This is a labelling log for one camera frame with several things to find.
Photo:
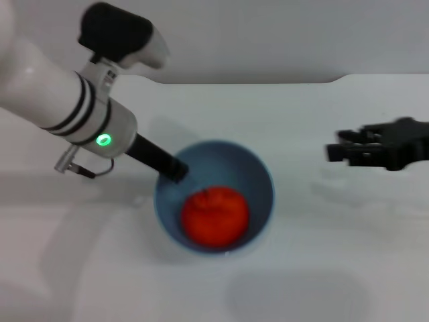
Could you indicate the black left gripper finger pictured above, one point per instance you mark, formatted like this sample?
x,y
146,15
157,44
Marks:
x,y
176,171

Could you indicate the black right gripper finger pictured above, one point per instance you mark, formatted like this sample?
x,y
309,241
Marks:
x,y
343,153
352,135

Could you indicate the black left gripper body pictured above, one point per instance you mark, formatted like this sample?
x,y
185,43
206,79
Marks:
x,y
149,154

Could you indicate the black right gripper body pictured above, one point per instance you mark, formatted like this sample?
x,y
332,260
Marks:
x,y
399,144

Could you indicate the blue bowl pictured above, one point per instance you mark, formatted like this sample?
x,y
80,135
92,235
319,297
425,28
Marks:
x,y
234,167

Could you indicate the orange fruit with stem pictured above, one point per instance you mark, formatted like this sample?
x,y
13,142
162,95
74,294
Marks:
x,y
216,218

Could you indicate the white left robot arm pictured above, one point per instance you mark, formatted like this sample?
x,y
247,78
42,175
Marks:
x,y
50,97

